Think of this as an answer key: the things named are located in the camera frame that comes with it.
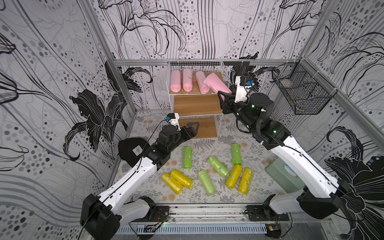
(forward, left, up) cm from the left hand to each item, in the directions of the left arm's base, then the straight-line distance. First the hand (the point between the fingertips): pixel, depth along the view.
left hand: (197, 129), depth 73 cm
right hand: (+4, -11, +21) cm, 24 cm away
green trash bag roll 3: (-1, -25, -24) cm, 34 cm away
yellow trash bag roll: (-19, +12, -24) cm, 33 cm away
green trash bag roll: (-4, +5, -23) cm, 24 cm away
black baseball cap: (-1, +40, -22) cm, 46 cm away
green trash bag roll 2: (-9, -12, -23) cm, 27 cm away
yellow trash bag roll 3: (-16, -21, -23) cm, 34 cm away
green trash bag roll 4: (-18, -6, -26) cm, 32 cm away
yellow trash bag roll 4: (-19, -26, -23) cm, 39 cm away
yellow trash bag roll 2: (-17, +7, -24) cm, 30 cm away
